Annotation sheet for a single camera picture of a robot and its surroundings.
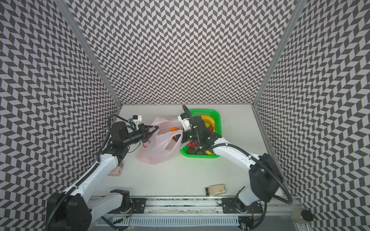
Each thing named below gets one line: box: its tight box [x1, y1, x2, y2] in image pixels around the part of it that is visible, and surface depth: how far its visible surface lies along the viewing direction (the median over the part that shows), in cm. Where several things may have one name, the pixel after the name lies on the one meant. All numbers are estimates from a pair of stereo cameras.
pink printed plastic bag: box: [137, 117, 184, 166], surface depth 69 cm
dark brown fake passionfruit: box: [187, 146, 196, 155], surface depth 90 cm
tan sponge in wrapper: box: [205, 183, 226, 197], surface depth 77 cm
